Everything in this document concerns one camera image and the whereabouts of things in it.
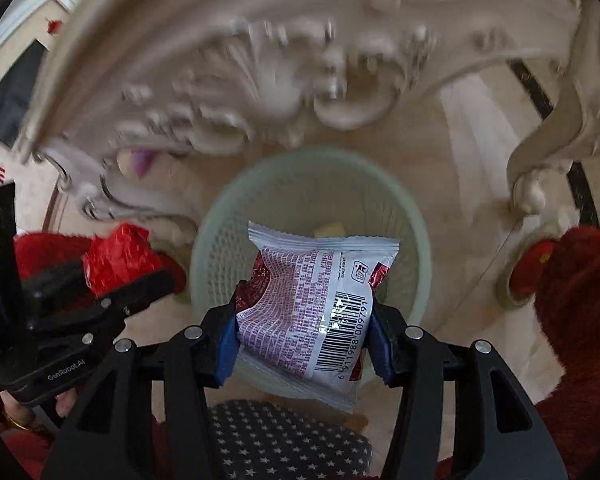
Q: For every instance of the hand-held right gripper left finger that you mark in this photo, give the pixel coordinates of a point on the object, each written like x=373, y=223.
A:
x=226, y=347

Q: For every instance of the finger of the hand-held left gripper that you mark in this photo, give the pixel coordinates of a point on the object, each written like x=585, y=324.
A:
x=140, y=290
x=55, y=280

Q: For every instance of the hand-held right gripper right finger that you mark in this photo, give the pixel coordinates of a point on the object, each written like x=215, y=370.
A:
x=381, y=347

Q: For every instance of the red foil wrapper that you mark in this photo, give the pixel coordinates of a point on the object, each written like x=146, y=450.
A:
x=125, y=255

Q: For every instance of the white and purple snack packet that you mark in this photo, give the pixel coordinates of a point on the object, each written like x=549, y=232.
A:
x=305, y=320

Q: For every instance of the pale green mesh wastebasket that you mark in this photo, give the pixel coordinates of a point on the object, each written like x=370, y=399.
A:
x=219, y=242

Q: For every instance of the person's left forearm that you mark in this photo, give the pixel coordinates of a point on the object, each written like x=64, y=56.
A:
x=10, y=455

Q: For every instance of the person's left hand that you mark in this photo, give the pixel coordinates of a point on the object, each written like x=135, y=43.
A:
x=66, y=402

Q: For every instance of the person's left leg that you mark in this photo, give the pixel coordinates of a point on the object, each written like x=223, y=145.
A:
x=50, y=250

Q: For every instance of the person's leg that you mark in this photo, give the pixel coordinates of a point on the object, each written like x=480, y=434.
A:
x=580, y=310
x=50, y=250

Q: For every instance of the black star-patterned cushion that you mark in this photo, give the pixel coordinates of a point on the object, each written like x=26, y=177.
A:
x=280, y=440

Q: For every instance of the small purple object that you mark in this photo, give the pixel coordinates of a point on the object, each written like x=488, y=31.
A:
x=142, y=162

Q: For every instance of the red slipper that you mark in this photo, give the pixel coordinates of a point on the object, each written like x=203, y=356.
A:
x=530, y=270

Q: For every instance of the person's right leg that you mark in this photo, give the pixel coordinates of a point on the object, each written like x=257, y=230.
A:
x=580, y=310

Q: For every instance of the carved cream coffee table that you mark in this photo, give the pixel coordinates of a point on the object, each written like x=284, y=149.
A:
x=280, y=25

